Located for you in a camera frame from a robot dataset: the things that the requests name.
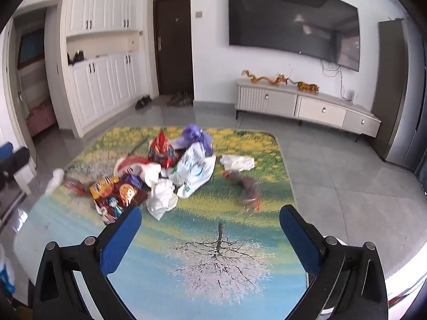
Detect white tissue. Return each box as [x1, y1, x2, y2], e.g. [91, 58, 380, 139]
[45, 168, 65, 195]

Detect television cables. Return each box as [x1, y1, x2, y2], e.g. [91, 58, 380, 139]
[320, 60, 347, 97]

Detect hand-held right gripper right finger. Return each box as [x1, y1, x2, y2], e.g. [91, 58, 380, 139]
[279, 205, 389, 320]

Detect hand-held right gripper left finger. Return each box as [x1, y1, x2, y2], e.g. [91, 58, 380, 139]
[33, 206, 157, 320]

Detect white printed plastic bag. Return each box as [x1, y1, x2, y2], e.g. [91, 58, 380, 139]
[167, 143, 217, 199]

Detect purple plastic bag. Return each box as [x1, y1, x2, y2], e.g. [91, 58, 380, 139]
[177, 124, 214, 155]

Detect red snack bag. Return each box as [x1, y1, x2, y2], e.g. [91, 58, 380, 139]
[148, 129, 177, 169]

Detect grey refrigerator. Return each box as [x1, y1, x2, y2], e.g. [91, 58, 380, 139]
[369, 18, 427, 174]

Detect small red wrapper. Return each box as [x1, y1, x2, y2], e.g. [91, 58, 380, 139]
[63, 178, 89, 195]

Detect red white paper cup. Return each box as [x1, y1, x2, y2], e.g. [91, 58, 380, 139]
[113, 155, 161, 185]

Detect beige television cabinet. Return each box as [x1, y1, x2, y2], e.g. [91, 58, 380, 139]
[234, 78, 382, 142]

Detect brown cartoon snack packet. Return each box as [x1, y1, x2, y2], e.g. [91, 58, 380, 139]
[95, 180, 149, 225]

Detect dark brown door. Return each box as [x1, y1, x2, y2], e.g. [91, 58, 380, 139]
[153, 0, 195, 97]

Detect landscape printed table mat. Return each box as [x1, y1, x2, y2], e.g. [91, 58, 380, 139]
[13, 126, 297, 320]

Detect black wall television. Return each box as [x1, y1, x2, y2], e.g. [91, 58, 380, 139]
[228, 0, 361, 72]

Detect white panelled cabinet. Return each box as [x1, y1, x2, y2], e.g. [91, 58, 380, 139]
[57, 0, 151, 139]

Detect dark framed window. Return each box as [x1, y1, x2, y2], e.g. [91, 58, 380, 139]
[17, 28, 45, 70]

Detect pink bedding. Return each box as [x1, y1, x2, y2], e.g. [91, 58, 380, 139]
[27, 102, 57, 137]

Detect orange snack packet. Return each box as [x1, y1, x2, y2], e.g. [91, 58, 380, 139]
[89, 176, 120, 201]

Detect clear red wrapper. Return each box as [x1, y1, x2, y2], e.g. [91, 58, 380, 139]
[222, 170, 262, 212]

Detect brown shoes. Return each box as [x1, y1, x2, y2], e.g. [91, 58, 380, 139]
[167, 91, 194, 106]

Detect crumpled white plastic bag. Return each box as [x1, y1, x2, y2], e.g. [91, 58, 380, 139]
[145, 178, 179, 221]

